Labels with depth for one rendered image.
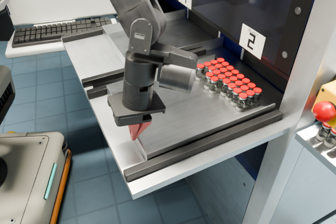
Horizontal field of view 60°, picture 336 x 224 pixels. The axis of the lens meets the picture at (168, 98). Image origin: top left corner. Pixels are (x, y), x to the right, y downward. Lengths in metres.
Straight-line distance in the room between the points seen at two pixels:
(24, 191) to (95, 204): 0.38
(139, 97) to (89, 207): 1.16
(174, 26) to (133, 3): 0.66
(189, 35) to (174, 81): 0.58
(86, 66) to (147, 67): 0.45
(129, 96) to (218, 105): 0.30
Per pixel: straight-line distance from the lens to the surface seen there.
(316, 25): 0.63
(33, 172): 1.48
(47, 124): 2.11
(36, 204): 1.39
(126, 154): 0.64
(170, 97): 0.77
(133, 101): 0.54
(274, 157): 0.84
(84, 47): 1.03
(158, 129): 0.69
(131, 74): 0.51
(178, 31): 1.09
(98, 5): 1.42
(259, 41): 0.75
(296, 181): 1.01
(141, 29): 0.47
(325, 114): 0.62
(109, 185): 1.68
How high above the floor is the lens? 1.37
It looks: 40 degrees down
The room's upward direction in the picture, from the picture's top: straight up
